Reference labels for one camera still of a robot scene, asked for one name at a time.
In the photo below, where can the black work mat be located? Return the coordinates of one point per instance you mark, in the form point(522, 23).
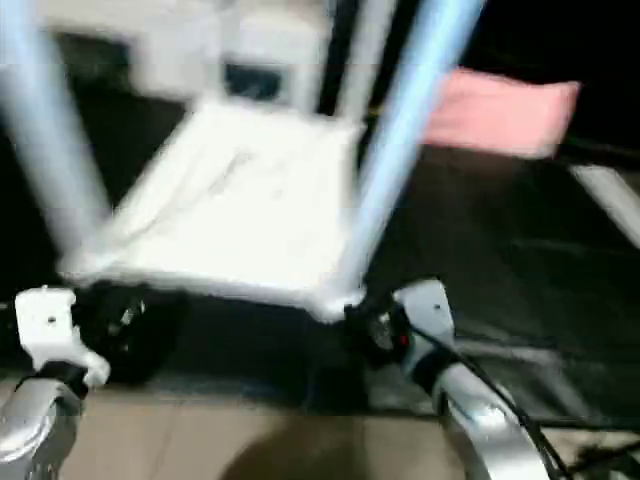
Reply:
point(520, 260)

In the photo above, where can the pink pillow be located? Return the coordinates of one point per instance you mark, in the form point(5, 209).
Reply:
point(500, 110)

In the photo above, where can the white glass-door cabinet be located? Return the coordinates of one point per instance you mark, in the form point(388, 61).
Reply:
point(170, 45)

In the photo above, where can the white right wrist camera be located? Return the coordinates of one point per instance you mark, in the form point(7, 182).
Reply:
point(425, 310)

